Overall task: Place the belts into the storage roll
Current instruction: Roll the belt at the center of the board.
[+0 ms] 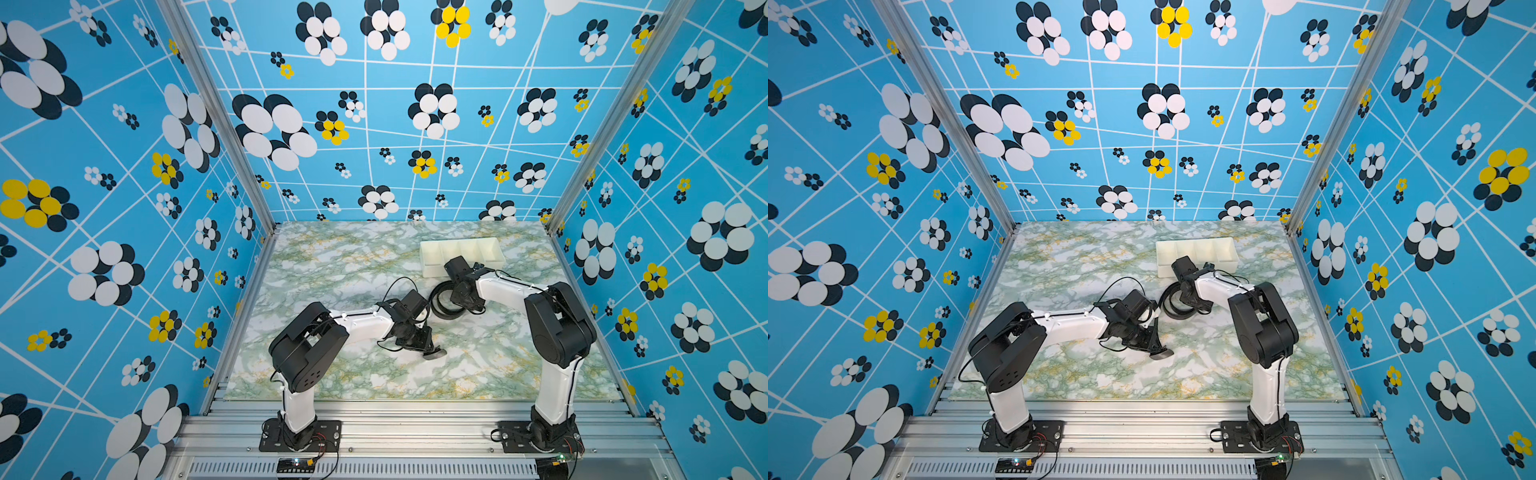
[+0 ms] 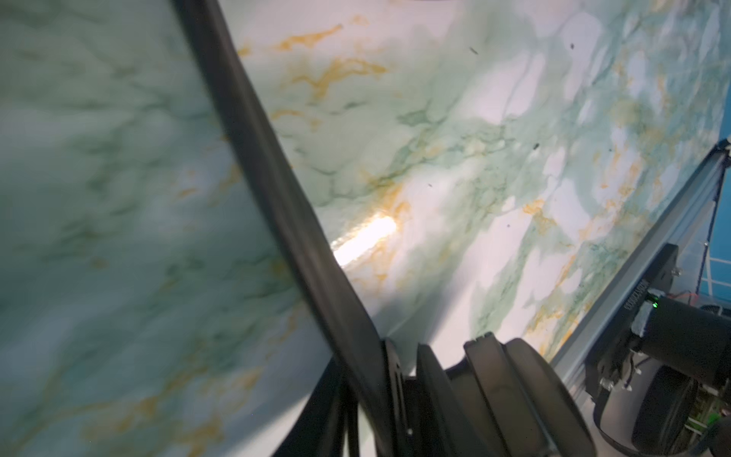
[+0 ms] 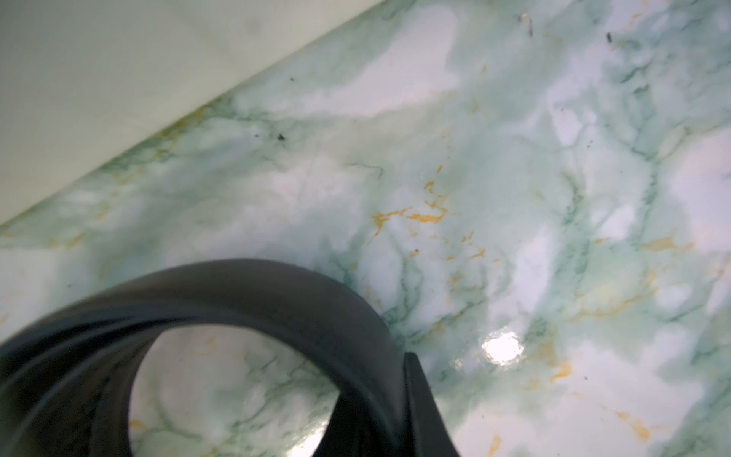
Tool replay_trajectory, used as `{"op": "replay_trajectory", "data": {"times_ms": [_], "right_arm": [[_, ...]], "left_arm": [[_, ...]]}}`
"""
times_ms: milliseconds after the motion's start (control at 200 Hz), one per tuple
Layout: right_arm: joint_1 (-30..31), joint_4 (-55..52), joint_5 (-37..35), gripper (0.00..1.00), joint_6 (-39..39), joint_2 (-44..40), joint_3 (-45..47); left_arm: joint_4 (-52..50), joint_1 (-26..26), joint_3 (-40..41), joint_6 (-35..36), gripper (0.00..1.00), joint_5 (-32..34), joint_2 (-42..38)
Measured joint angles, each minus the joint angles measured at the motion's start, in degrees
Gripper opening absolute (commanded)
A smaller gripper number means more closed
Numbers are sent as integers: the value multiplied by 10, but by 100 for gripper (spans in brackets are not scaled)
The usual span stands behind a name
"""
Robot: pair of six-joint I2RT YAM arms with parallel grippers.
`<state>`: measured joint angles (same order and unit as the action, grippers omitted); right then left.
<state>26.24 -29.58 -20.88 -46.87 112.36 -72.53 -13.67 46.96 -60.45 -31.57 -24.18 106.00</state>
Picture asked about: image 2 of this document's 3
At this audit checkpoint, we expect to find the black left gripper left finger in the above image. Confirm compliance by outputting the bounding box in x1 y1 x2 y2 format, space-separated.
273 360 346 457

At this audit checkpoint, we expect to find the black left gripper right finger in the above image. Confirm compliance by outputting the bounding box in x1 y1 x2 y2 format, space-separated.
417 345 485 456

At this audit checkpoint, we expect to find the black belt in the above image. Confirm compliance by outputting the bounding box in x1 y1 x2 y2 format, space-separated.
170 0 598 457

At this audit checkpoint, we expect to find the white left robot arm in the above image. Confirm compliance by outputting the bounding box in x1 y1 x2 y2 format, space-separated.
277 293 730 456

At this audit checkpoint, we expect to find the aluminium front rail frame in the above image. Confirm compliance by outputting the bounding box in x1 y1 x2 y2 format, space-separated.
551 138 729 393

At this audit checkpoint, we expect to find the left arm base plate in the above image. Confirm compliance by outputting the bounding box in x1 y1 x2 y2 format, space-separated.
584 244 679 400

